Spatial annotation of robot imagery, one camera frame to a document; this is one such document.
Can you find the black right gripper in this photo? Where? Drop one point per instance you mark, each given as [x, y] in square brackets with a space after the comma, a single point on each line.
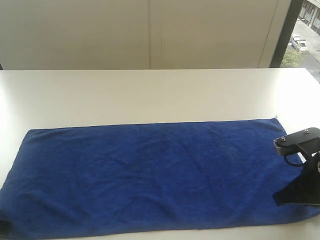
[308, 186]

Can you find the blue towel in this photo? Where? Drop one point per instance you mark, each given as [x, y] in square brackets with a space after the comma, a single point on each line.
[114, 179]

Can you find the black window frame post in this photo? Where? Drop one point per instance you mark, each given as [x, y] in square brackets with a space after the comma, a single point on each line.
[286, 31]

